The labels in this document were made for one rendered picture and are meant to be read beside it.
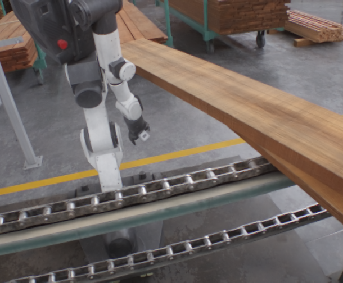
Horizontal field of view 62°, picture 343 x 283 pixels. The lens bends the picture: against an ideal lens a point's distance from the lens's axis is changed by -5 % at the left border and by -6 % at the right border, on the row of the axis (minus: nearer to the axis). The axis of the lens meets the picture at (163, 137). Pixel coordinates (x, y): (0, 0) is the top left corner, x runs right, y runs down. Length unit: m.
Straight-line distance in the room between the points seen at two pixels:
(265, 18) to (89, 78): 3.09
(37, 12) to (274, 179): 0.91
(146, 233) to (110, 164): 0.40
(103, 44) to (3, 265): 1.39
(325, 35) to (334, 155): 4.17
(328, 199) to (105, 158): 1.09
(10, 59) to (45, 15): 2.59
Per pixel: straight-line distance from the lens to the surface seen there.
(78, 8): 1.01
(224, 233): 1.09
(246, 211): 1.90
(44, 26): 1.13
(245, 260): 1.68
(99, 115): 1.47
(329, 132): 0.94
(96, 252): 1.57
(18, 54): 3.63
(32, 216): 0.85
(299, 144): 0.87
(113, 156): 1.55
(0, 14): 11.45
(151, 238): 1.56
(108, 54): 1.12
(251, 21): 3.98
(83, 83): 1.27
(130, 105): 1.31
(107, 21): 1.05
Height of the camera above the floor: 1.41
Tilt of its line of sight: 33 degrees down
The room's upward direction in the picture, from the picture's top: 6 degrees counter-clockwise
